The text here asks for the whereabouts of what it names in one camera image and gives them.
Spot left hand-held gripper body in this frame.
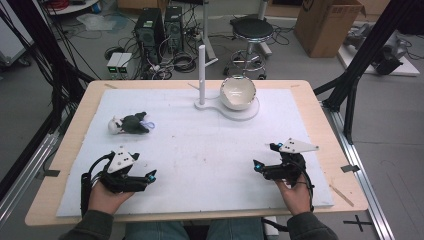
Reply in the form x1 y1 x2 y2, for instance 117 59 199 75
99 145 148 194

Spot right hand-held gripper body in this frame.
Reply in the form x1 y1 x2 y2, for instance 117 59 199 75
264 137 320 188

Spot person's right hand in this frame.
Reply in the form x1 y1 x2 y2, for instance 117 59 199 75
274 178 313 217

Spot person's left hand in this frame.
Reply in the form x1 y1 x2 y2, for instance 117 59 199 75
87 180 135 217

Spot white table cloth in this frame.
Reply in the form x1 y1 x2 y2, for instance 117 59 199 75
55 87 335 218

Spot grey tape piece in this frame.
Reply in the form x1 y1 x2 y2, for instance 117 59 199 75
34 168 61 180
340 163 361 174

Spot white eggshell-shaped bowl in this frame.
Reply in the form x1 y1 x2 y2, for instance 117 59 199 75
219 75 258 112

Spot wooden table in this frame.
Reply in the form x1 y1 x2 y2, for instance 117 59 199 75
24 79 370 228

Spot person's legs in jeans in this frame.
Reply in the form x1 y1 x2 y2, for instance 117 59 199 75
124 217 265 240

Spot white power supply box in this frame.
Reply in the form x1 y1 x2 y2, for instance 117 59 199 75
106 51 123 80
116 52 134 80

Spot black round stool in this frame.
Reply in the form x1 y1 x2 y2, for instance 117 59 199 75
223 15 275 81

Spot large black computer tower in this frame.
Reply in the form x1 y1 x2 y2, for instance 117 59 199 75
133 7 166 66

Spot white desk leg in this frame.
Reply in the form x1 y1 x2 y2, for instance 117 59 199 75
200 0 220 66

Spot cardboard box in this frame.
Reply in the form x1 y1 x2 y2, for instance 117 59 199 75
292 0 367 59

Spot slim black computer tower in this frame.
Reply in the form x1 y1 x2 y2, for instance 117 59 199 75
163 5 185 55

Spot white board with machine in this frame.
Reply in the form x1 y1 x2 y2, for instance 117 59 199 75
337 21 421 78

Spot right hand-held gripper cable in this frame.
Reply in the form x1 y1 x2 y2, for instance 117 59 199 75
293 159 316 213

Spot hand-held gripper cable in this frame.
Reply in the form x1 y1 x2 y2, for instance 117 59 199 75
293 159 316 213
80 150 116 218

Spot left hand-held gripper cable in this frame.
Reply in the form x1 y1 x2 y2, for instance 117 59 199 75
80 150 116 218

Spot aluminium rail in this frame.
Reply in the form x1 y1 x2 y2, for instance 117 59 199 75
0 131 61 231
321 99 397 240

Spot white stand with post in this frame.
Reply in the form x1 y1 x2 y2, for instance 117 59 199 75
193 44 261 122

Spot coiled black cables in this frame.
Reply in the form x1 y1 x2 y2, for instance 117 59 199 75
171 51 198 74

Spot black frame strut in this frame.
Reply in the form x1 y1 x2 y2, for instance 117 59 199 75
313 0 424 145
0 0 96 134

